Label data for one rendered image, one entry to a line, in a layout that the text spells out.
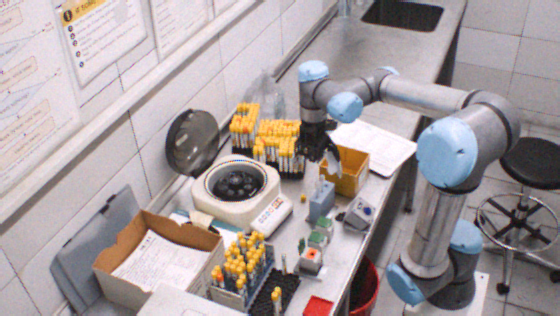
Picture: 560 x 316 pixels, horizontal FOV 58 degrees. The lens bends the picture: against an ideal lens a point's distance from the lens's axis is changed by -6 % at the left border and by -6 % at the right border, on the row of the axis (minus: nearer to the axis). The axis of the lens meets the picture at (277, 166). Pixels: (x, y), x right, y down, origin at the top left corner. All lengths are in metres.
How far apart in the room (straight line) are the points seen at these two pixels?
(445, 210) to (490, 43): 2.65
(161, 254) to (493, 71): 2.74
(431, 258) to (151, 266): 0.78
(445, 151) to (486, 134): 0.08
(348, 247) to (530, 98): 2.45
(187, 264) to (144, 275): 0.13
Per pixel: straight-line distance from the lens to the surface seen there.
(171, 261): 1.55
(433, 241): 1.16
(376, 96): 1.32
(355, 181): 1.72
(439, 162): 0.98
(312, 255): 1.50
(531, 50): 3.67
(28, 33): 1.23
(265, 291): 1.49
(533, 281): 2.85
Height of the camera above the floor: 2.08
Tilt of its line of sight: 39 degrees down
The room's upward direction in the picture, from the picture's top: 4 degrees counter-clockwise
